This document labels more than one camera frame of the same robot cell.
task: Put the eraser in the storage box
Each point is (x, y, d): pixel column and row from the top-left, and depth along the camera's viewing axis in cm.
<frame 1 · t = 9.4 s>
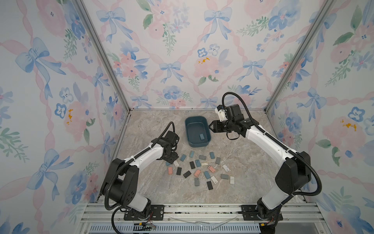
left hand: (169, 155, 90), fingers open
right hand: (213, 125, 85), fingers open
dark teal storage box: (197, 131, 109), on the table
blue eraser far right: (201, 136, 105), on the table
grey eraser right middle: (217, 161, 95), on the table
pink eraser left: (170, 170, 90), on the table
blue eraser upper right: (212, 155, 97), on the table
blue eraser upper left: (182, 157, 95), on the table
teal eraser top: (192, 153, 97), on the table
grey eraser top: (202, 157, 96), on the table
white eraser left: (176, 164, 92), on the table
black eraser centre: (192, 165, 92), on the table
blue eraser centre: (198, 163, 94), on the table
cream eraser centre: (204, 164, 92), on the table
black eraser tilted: (187, 174, 89), on the table
pink eraser centre lower: (197, 172, 89), on the table
pink eraser right: (211, 168, 90), on the table
white eraser right: (226, 168, 90), on the table
teal eraser lower centre: (207, 174, 89), on the table
white eraser lower: (214, 180, 86), on the table
grey eraser lower right: (224, 176, 88), on the table
white eraser far right: (232, 180, 86), on the table
grey eraser bottom: (196, 181, 86), on the table
black eraser bottom: (210, 185, 85), on the table

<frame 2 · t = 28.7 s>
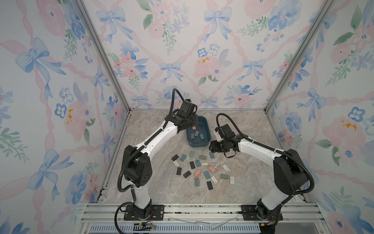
left hand: (195, 118, 86), fingers open
right hand: (213, 147, 91), fingers open
black eraser upper left: (175, 157, 95), on the table
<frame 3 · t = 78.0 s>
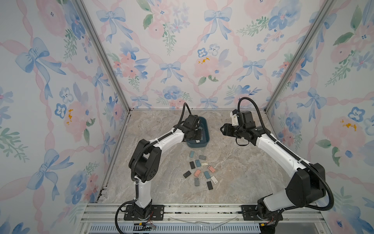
left hand: (201, 134, 93), fingers closed
right hand: (225, 128, 85), fingers open
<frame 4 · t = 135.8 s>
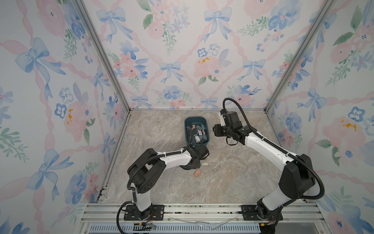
left hand: (194, 164, 91), fingers closed
right hand: (217, 127, 87), fingers open
